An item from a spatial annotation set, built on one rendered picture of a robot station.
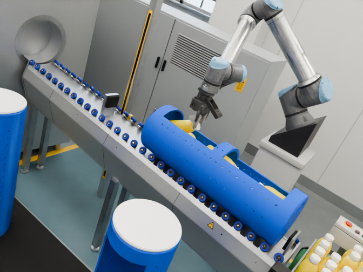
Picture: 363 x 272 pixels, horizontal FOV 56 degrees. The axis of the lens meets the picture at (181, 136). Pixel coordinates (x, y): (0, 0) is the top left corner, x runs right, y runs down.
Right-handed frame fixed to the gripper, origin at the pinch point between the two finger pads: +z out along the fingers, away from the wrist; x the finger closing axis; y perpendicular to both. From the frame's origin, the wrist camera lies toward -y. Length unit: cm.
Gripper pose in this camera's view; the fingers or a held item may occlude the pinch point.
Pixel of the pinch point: (197, 127)
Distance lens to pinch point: 178.5
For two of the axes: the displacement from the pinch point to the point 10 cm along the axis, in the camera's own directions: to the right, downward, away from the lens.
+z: -3.2, 8.4, 4.4
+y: -7.2, -5.2, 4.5
